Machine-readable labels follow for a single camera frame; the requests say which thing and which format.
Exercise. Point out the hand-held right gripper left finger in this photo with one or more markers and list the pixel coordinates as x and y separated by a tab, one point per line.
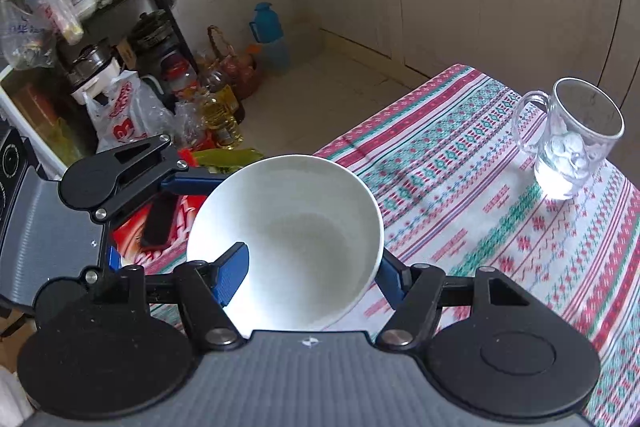
231	274

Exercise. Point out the clear glass mug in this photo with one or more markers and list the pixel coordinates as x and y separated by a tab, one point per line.
565	157

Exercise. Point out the plain white bowl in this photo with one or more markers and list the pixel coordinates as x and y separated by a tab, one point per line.
300	232

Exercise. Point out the brown wicker basket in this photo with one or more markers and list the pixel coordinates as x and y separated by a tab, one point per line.
247	77

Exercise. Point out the red label bottle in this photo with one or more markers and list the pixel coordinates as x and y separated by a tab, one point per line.
177	74

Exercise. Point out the silver white cooker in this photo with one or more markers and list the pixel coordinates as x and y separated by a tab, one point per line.
95	69

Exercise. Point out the red printed packet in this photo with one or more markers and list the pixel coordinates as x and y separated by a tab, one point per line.
125	237

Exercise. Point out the clear plastic bag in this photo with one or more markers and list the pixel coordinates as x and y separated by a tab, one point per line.
57	7
25	37

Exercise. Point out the striped patterned tablecloth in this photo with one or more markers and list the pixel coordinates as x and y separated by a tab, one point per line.
450	167

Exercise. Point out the green yellow packet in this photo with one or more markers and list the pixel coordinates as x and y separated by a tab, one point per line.
225	157

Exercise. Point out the blue thermos jug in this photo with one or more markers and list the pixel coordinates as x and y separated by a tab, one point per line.
267	24

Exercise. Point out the yellow cooking oil bottle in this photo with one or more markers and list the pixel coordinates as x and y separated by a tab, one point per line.
220	117

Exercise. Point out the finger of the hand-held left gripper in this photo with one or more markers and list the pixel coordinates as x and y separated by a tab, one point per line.
197	183
159	224

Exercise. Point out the white red-print plastic bag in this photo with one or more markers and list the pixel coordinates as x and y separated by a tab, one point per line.
120	117

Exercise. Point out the black cooking pot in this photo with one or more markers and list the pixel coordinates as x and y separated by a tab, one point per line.
150	32

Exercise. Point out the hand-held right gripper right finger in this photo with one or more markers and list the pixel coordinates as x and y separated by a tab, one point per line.
387	282

